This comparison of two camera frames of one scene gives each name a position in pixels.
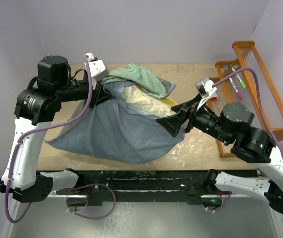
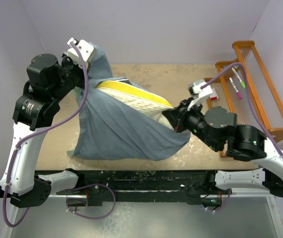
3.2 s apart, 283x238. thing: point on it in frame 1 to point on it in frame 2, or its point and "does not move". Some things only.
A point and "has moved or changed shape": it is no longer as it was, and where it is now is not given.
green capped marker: x=242 y=82 does not move
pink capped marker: x=238 y=93 does not move
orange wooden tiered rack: x=244 y=79 does not move
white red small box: x=214 y=96 does not move
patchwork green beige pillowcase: x=106 y=127 has moved or changed shape
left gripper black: x=96 y=94 to x=77 y=77
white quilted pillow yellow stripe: x=138 y=98 has moved or changed shape
